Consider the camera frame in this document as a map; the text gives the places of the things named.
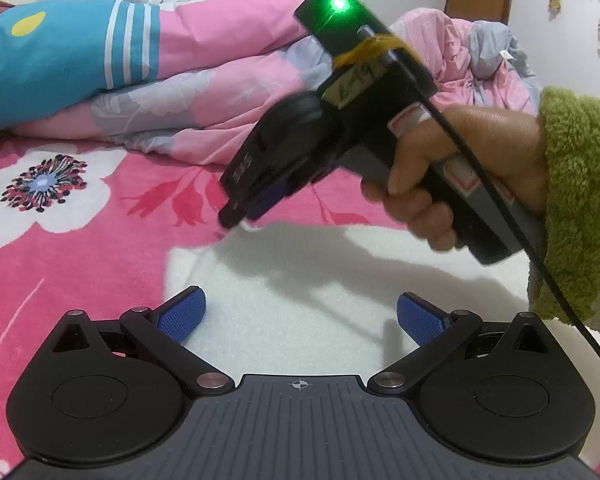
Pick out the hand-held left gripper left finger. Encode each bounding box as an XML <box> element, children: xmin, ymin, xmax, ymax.
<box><xmin>50</xmin><ymin>288</ymin><xmax>233</xmax><ymax>395</ymax></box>

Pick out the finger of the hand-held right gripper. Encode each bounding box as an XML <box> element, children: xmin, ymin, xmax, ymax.
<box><xmin>218</xmin><ymin>185</ymin><xmax>261</xmax><ymax>229</ymax></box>
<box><xmin>250</xmin><ymin>179</ymin><xmax>289</xmax><ymax>222</ymax></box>

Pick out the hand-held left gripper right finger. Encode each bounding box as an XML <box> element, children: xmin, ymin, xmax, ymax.
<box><xmin>367</xmin><ymin>289</ymin><xmax>554</xmax><ymax>395</ymax></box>

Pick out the white fuzzy sweater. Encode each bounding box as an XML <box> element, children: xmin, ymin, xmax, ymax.
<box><xmin>165</xmin><ymin>219</ymin><xmax>546</xmax><ymax>378</ymax></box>

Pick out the person's right hand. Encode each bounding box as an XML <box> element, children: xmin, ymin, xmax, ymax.
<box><xmin>361</xmin><ymin>105</ymin><xmax>551</xmax><ymax>253</ymax></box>

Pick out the yellow yarn tie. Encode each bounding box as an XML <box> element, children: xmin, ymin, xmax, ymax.
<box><xmin>331</xmin><ymin>34</ymin><xmax>408</xmax><ymax>70</ymax></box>

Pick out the pink floral bed sheet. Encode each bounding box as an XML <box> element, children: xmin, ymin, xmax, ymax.
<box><xmin>0</xmin><ymin>130</ymin><xmax>416</xmax><ymax>480</ymax></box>

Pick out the pink grey floral quilt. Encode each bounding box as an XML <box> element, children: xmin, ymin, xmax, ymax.
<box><xmin>10</xmin><ymin>0</ymin><xmax>543</xmax><ymax>166</ymax></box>

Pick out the blue striped pillow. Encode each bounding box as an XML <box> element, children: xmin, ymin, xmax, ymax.
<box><xmin>0</xmin><ymin>0</ymin><xmax>162</xmax><ymax>133</ymax></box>

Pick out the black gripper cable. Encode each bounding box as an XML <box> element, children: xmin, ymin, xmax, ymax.
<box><xmin>357</xmin><ymin>25</ymin><xmax>600</xmax><ymax>383</ymax></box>

